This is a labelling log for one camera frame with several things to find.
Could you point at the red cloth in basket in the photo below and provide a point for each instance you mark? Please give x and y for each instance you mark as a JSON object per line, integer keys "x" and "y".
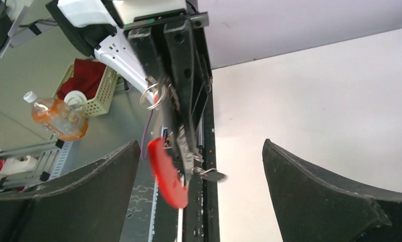
{"x": 86, "y": 78}

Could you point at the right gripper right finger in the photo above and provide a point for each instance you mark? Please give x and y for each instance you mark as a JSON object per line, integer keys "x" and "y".
{"x": 312, "y": 203}

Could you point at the black tagged key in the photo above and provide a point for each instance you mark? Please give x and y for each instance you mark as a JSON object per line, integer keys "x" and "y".
{"x": 212, "y": 174}

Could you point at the red handled keyring holder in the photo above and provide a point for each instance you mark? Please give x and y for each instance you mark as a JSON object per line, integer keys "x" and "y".
{"x": 171, "y": 158}

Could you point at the white slotted cable duct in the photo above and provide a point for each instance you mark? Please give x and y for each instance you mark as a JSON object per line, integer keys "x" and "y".
{"x": 59, "y": 166}

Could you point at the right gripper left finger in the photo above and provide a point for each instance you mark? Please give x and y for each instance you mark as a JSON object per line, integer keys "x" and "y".
{"x": 87, "y": 204}

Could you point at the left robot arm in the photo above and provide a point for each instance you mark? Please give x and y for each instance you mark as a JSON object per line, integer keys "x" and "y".
{"x": 95, "y": 29}

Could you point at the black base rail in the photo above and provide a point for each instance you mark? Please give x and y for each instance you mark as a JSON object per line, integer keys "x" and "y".
{"x": 199, "y": 221}

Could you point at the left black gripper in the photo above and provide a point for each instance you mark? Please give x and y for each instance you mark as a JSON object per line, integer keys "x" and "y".
{"x": 172, "y": 49}

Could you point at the perforated cream basket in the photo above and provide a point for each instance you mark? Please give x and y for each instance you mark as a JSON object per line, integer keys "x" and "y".
{"x": 100, "y": 104}

